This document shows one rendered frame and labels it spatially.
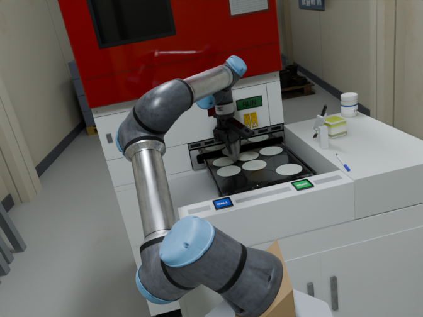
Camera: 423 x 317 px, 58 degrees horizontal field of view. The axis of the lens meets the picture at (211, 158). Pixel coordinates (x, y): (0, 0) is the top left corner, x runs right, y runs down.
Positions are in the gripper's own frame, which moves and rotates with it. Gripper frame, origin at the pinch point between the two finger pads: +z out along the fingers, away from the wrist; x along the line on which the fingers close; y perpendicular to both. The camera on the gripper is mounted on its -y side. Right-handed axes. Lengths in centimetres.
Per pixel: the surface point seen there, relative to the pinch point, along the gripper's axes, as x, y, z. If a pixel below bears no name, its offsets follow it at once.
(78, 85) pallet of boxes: -177, 400, 18
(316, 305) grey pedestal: 50, -58, 10
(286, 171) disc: -0.1, -23.0, 1.9
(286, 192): 24.1, -36.9, -4.1
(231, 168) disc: 5.1, -1.1, 1.9
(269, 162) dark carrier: -5.2, -12.4, 2.0
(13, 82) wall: -70, 347, -14
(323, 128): -10.6, -34.2, -12.5
